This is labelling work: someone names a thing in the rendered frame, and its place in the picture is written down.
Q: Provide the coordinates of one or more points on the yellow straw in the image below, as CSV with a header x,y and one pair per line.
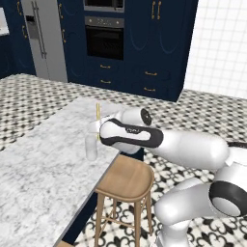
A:
x,y
98,111

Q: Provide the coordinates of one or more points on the black built-in oven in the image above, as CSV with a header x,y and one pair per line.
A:
x,y
104,38

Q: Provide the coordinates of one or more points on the clear glass cup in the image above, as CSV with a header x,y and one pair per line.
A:
x,y
91,149

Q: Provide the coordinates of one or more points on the grey steel fridge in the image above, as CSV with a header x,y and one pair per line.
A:
x,y
48,38

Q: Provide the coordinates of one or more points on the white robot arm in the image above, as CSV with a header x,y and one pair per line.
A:
x,y
193,148

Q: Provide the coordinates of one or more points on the black built-in microwave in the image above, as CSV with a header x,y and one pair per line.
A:
x,y
103,5

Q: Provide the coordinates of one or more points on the navy corner cupboard run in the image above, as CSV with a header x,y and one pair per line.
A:
x,y
13,51

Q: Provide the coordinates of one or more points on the wooden bar stool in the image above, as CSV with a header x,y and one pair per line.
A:
x,y
128,180

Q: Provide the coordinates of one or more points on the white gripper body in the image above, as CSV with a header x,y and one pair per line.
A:
x,y
93,127

